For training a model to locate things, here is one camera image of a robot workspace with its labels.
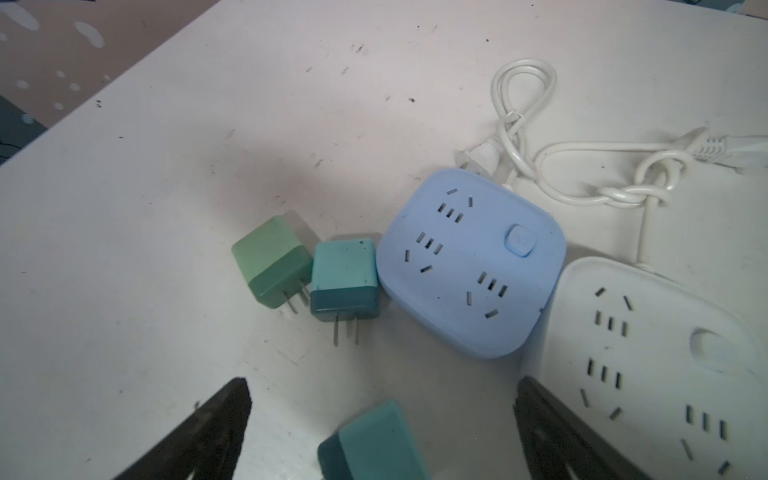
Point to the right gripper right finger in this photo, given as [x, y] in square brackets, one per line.
[559, 445]

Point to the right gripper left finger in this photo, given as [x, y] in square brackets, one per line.
[206, 445]

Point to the white square power socket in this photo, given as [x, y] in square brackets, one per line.
[675, 383]

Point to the teal plug adapter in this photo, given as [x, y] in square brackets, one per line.
[375, 445]

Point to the green plug adapter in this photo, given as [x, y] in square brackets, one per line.
[345, 283]
[274, 262]

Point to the blue square power socket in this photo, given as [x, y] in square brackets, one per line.
[473, 262]

